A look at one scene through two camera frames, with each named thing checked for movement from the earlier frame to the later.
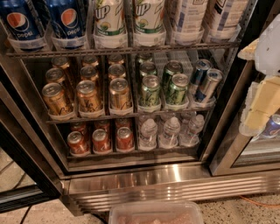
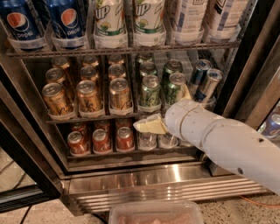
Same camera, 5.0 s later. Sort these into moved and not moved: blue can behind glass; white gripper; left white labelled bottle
Moved: white gripper
Not moved: blue can behind glass; left white labelled bottle
